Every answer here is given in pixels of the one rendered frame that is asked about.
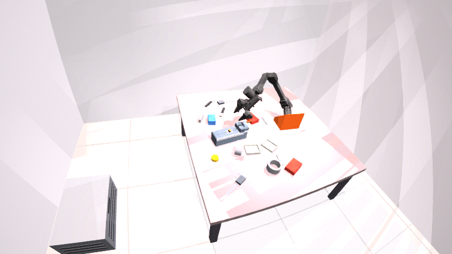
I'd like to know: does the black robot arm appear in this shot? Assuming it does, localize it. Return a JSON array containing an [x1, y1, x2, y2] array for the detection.
[[237, 72, 293, 115]]

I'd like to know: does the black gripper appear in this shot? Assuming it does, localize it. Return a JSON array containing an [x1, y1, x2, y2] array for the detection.
[[234, 99, 255, 121]]

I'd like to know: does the grey hollow cylinder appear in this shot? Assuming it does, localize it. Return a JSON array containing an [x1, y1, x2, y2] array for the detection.
[[266, 158, 283, 175], [234, 141, 245, 156]]

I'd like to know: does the blue block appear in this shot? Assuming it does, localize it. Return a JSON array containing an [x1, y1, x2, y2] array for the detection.
[[208, 115, 216, 125]]

